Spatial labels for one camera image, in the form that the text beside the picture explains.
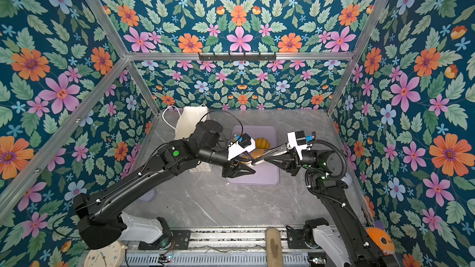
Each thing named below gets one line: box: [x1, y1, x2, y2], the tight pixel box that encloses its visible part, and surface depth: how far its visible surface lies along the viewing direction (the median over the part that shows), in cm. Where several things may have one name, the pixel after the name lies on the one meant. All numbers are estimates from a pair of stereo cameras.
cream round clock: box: [84, 240, 129, 267], surface depth 69 cm
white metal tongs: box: [242, 144, 292, 166], surface depth 56 cm
